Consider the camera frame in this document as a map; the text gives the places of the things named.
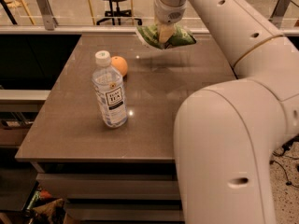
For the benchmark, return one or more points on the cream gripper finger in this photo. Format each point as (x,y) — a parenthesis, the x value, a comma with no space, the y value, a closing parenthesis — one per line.
(165,31)

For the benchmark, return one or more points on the metal railing post right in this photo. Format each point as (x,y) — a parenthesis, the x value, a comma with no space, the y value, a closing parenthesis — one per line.
(279,11)

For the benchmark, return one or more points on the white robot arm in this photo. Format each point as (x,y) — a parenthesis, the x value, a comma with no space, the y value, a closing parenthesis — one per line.
(225,134)

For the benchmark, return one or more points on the green jalapeno chip bag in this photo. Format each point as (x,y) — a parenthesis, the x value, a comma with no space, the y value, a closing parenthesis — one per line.
(149,37)

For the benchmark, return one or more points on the metal railing post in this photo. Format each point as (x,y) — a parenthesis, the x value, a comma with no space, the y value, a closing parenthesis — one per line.
(279,11)
(48,18)

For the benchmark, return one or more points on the brown paper bag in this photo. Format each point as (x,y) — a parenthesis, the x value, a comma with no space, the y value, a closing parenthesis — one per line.
(49,213)

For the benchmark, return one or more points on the clear plastic tea bottle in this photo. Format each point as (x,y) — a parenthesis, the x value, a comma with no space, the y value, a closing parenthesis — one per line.
(109,90)

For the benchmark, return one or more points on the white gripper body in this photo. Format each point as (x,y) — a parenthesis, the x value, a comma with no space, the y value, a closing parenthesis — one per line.
(168,12)

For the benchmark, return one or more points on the orange fruit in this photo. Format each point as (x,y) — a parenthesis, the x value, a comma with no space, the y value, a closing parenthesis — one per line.
(120,64)

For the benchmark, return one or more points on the metal railing post left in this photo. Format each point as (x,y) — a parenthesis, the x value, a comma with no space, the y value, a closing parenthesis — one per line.
(48,18)

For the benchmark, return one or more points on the grey drawer cabinet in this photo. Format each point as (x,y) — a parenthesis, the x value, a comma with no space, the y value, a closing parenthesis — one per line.
(130,193)

